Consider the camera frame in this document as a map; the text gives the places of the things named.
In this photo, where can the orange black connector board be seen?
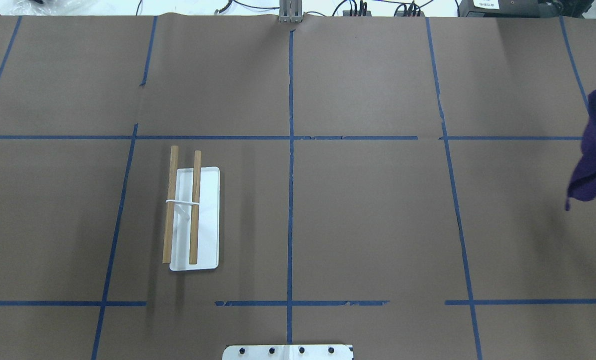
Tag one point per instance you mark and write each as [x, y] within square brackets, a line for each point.
[357, 9]

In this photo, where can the aluminium frame post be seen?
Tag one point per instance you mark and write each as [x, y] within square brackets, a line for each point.
[290, 11]

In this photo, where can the black monitor stand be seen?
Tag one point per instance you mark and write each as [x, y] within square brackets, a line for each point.
[523, 8]

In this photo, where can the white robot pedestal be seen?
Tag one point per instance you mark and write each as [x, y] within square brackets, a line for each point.
[289, 352]

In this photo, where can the white wooden towel rack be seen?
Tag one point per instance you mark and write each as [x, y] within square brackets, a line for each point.
[192, 216]

